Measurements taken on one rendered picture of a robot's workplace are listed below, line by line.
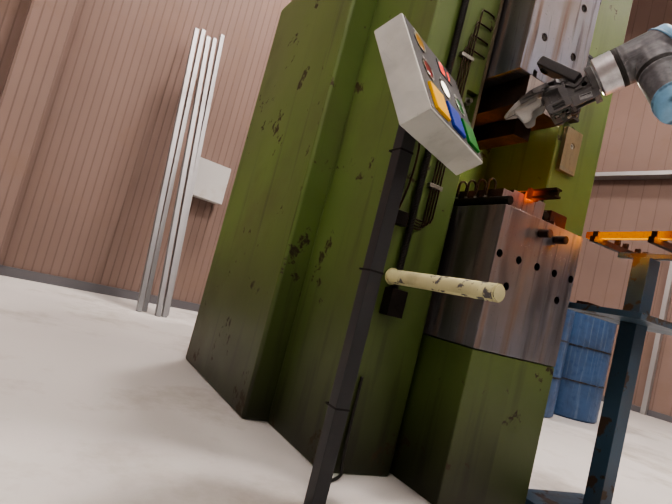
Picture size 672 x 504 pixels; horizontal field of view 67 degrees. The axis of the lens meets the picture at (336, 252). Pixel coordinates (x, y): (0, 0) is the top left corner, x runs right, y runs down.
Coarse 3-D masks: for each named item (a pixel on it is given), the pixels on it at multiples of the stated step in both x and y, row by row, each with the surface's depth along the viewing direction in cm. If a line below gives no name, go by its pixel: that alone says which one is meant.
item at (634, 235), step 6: (588, 234) 185; (600, 234) 181; (606, 234) 179; (612, 234) 176; (618, 234) 174; (624, 234) 172; (630, 234) 170; (636, 234) 168; (642, 234) 167; (648, 234) 165; (660, 234) 161; (666, 234) 159
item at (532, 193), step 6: (528, 192) 166; (534, 192) 166; (540, 192) 164; (546, 192) 162; (552, 192) 160; (558, 192) 158; (528, 198) 166; (534, 198) 165; (540, 198) 164; (546, 198) 162; (552, 198) 160; (558, 198) 159
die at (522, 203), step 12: (456, 192) 181; (468, 192) 175; (480, 192) 170; (492, 192) 165; (504, 192) 162; (516, 192) 164; (516, 204) 165; (528, 204) 167; (540, 204) 170; (540, 216) 170
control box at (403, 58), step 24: (384, 24) 122; (408, 24) 121; (384, 48) 120; (408, 48) 116; (408, 72) 115; (432, 72) 123; (408, 96) 114; (456, 96) 139; (408, 120) 112; (432, 120) 114; (432, 144) 123; (456, 144) 125; (456, 168) 136
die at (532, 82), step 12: (504, 84) 174; (516, 84) 169; (528, 84) 165; (540, 84) 167; (492, 96) 178; (504, 96) 172; (516, 96) 168; (480, 108) 181; (492, 108) 176; (504, 108) 172; (480, 120) 187; (492, 120) 184; (504, 120) 182; (540, 120) 174
